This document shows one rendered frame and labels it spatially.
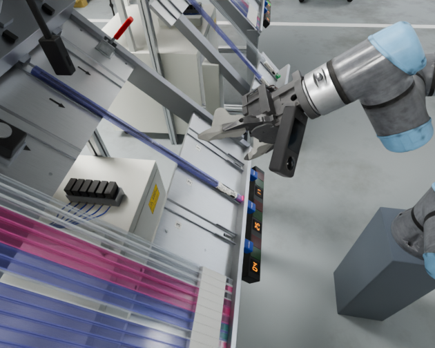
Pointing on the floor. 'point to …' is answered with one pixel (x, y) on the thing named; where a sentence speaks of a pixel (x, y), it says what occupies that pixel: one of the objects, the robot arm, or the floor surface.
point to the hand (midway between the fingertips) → (222, 152)
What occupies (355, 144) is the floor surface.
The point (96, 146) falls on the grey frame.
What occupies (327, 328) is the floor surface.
